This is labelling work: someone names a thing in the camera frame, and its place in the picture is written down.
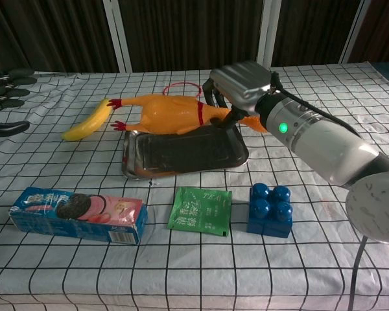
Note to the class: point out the white checked tablecloth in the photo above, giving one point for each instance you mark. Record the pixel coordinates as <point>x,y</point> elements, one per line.
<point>194,275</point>

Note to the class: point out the black metal tray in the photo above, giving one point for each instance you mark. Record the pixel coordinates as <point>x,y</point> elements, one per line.
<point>181,152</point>

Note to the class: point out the blue pink cookie box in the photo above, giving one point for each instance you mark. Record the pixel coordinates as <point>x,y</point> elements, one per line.
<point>77,217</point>

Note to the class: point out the white frame post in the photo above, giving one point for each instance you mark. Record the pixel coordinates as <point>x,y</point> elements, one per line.
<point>118,35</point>
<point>356,32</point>
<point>268,32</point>

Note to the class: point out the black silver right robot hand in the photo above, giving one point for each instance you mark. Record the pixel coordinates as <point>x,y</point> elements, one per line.
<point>243,84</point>

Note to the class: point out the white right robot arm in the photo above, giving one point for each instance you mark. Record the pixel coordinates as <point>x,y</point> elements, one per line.
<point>327,145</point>

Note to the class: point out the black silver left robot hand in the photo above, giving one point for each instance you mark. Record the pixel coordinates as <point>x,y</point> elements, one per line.
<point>6,90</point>

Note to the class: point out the dark brown curtain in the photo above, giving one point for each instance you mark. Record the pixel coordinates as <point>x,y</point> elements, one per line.
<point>188,32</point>

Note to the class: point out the blue building block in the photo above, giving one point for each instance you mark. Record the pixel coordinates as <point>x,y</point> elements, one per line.
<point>270,214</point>

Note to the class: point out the green tea sachet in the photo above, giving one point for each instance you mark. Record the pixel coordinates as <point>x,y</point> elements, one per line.
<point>201,210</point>

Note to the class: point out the yellow rubber chicken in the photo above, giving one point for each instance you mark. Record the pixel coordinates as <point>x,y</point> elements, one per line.
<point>168,113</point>

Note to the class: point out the yellow banana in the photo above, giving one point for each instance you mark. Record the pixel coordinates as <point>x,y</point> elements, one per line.
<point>90,124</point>

